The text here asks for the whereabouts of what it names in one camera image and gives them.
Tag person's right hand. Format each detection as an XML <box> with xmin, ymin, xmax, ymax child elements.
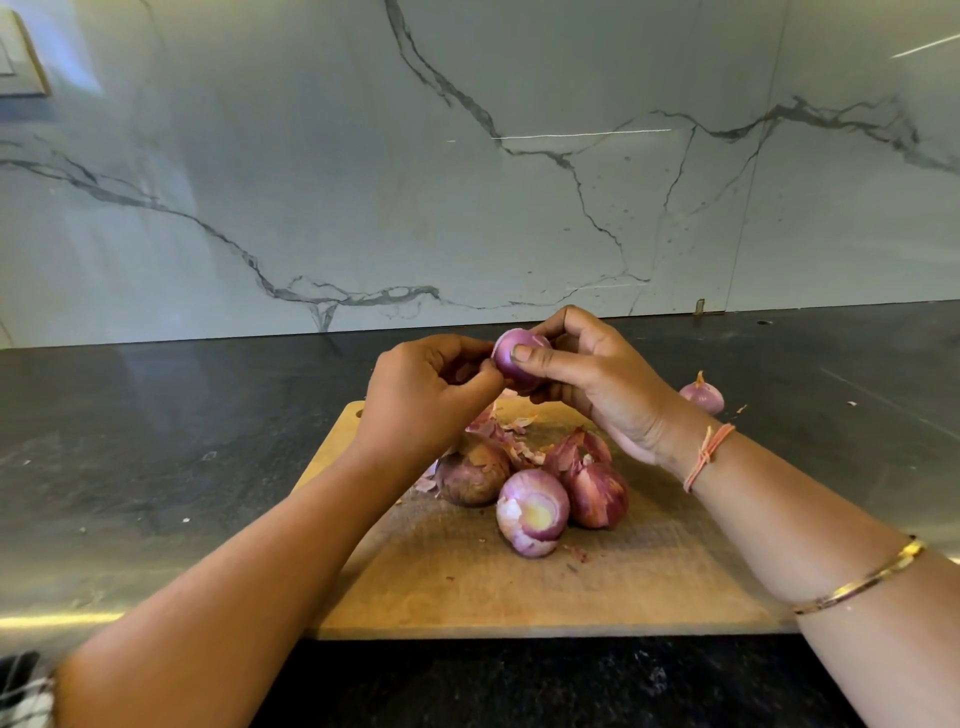
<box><xmin>510</xmin><ymin>306</ymin><xmax>714</xmax><ymax>470</ymax></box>

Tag person's left hand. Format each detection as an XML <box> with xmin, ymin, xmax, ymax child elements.
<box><xmin>354</xmin><ymin>333</ymin><xmax>509</xmax><ymax>479</ymax></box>

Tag small red onion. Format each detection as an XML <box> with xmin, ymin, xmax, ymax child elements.
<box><xmin>679</xmin><ymin>370</ymin><xmax>726</xmax><ymax>417</ymax></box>

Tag brownish red onion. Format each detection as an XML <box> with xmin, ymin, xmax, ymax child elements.
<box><xmin>436</xmin><ymin>438</ymin><xmax>513</xmax><ymax>507</ymax></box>

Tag pile of onion peels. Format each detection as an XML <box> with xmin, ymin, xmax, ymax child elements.
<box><xmin>417</xmin><ymin>402</ymin><xmax>614</xmax><ymax>497</ymax></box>

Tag red onion with pale patch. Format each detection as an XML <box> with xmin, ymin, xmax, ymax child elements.
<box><xmin>495</xmin><ymin>466</ymin><xmax>573</xmax><ymax>560</ymax></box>

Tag person's right forearm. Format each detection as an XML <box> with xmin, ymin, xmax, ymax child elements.
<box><xmin>672</xmin><ymin>427</ymin><xmax>960</xmax><ymax>728</ymax></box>

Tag person's left forearm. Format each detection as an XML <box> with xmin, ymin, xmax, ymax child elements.
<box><xmin>55</xmin><ymin>450</ymin><xmax>414</xmax><ymax>728</ymax></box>

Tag wooden cutting board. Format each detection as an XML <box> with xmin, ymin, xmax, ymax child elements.
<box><xmin>292</xmin><ymin>391</ymin><xmax>797</xmax><ymax>641</ymax></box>

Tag gold bangle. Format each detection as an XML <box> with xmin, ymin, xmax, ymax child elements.
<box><xmin>792</xmin><ymin>535</ymin><xmax>927</xmax><ymax>617</ymax></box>

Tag black white plaid sleeve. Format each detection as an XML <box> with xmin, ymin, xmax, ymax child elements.
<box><xmin>0</xmin><ymin>649</ymin><xmax>59</xmax><ymax>728</ymax></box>

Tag orange thread bracelet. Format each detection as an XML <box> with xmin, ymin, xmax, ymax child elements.
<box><xmin>682</xmin><ymin>421</ymin><xmax>738</xmax><ymax>495</ymax></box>

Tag white wall switch plate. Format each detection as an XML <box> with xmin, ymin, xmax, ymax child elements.
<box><xmin>0</xmin><ymin>7</ymin><xmax>51</xmax><ymax>99</ymax></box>

